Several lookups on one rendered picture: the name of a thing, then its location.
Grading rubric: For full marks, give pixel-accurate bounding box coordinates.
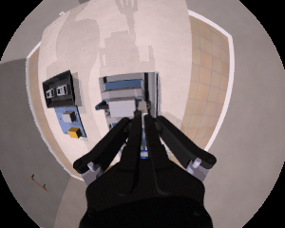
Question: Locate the small yellow block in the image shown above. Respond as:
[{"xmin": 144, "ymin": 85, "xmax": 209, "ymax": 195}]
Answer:
[{"xmin": 68, "ymin": 127, "xmax": 82, "ymax": 139}]

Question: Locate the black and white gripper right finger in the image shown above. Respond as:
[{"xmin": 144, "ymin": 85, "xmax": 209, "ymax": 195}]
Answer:
[{"xmin": 142, "ymin": 101, "xmax": 217, "ymax": 196}]

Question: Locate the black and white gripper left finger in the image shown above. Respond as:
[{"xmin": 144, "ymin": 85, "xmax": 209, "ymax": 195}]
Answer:
[{"xmin": 73, "ymin": 102, "xmax": 143, "ymax": 197}]

